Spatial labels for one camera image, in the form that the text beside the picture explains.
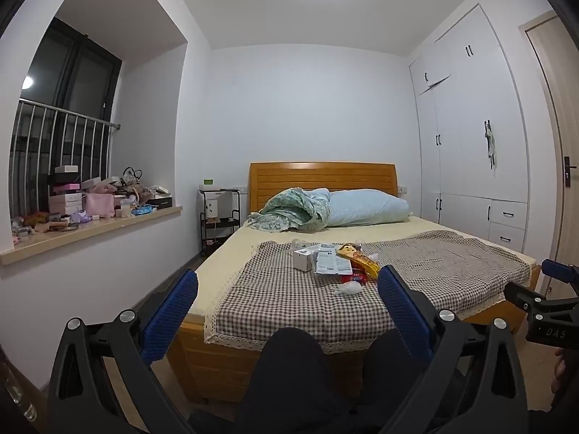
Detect pile of sundry trinkets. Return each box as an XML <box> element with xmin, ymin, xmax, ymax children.
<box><xmin>106</xmin><ymin>167</ymin><xmax>157</xmax><ymax>205</ymax></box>

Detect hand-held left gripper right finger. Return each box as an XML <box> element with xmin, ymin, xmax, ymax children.
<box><xmin>362</xmin><ymin>264</ymin><xmax>530</xmax><ymax>434</ymax></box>

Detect metal window railing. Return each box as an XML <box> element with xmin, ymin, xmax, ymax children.
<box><xmin>9</xmin><ymin>97</ymin><xmax>121</xmax><ymax>218</ymax></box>

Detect person's black trousers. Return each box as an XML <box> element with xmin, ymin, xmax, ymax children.
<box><xmin>187</xmin><ymin>327</ymin><xmax>457</xmax><ymax>434</ymax></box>

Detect crumpled clear plastic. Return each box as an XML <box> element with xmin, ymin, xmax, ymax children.
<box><xmin>332</xmin><ymin>280</ymin><xmax>363</xmax><ymax>297</ymax></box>

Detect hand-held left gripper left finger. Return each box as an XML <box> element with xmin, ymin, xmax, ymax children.
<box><xmin>45</xmin><ymin>269</ymin><xmax>200</xmax><ymax>434</ymax></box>

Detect yellow snack bag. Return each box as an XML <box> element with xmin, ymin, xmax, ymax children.
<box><xmin>337</xmin><ymin>243</ymin><xmax>381</xmax><ymax>280</ymax></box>

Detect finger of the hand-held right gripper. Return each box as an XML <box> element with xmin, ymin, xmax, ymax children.
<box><xmin>503</xmin><ymin>281</ymin><xmax>549</xmax><ymax>322</ymax></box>
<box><xmin>541</xmin><ymin>259</ymin><xmax>579</xmax><ymax>283</ymax></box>

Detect white printed packet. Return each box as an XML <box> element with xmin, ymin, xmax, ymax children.
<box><xmin>314</xmin><ymin>243</ymin><xmax>354</xmax><ymax>277</ymax></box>

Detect beige door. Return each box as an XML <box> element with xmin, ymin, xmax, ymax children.
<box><xmin>517</xmin><ymin>9</ymin><xmax>579</xmax><ymax>298</ymax></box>

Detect green floral quilt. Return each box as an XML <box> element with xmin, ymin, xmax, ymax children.
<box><xmin>245</xmin><ymin>187</ymin><xmax>332</xmax><ymax>233</ymax></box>

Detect wooden bed frame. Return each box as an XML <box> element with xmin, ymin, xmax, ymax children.
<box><xmin>178</xmin><ymin>162</ymin><xmax>544</xmax><ymax>405</ymax></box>

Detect stack of pink white boxes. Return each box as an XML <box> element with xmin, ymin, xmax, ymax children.
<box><xmin>47</xmin><ymin>165</ymin><xmax>102</xmax><ymax>218</ymax></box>

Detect person's right hand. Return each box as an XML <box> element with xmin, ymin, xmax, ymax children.
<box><xmin>551</xmin><ymin>348</ymin><xmax>573</xmax><ymax>394</ymax></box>

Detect brown cloth items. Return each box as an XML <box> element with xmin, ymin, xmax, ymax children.
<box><xmin>22</xmin><ymin>212</ymin><xmax>75</xmax><ymax>235</ymax></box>

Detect light blue pillow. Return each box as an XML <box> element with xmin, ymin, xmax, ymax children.
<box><xmin>326</xmin><ymin>189</ymin><xmax>413</xmax><ymax>228</ymax></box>

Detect white built-in wardrobe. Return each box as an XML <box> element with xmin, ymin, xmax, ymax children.
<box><xmin>408</xmin><ymin>4</ymin><xmax>531</xmax><ymax>255</ymax></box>

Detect brown checkered cloth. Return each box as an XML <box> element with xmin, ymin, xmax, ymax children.
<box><xmin>203</xmin><ymin>230</ymin><xmax>533</xmax><ymax>356</ymax></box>

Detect pink bag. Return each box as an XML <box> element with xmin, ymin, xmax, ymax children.
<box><xmin>85</xmin><ymin>192</ymin><xmax>117</xmax><ymax>218</ymax></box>

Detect dark framed window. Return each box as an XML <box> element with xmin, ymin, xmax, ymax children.
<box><xmin>13</xmin><ymin>16</ymin><xmax>124</xmax><ymax>218</ymax></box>

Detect small white box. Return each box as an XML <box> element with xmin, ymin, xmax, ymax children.
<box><xmin>292</xmin><ymin>248</ymin><xmax>316</xmax><ymax>273</ymax></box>

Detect black rolling cart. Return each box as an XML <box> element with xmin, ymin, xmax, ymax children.
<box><xmin>198</xmin><ymin>187</ymin><xmax>241</xmax><ymax>257</ymax></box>

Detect red orange snack wrapper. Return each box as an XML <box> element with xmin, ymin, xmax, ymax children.
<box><xmin>350</xmin><ymin>268</ymin><xmax>379</xmax><ymax>286</ymax></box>

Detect beige stone window sill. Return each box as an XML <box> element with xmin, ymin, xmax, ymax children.
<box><xmin>0</xmin><ymin>205</ymin><xmax>184</xmax><ymax>267</ymax></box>

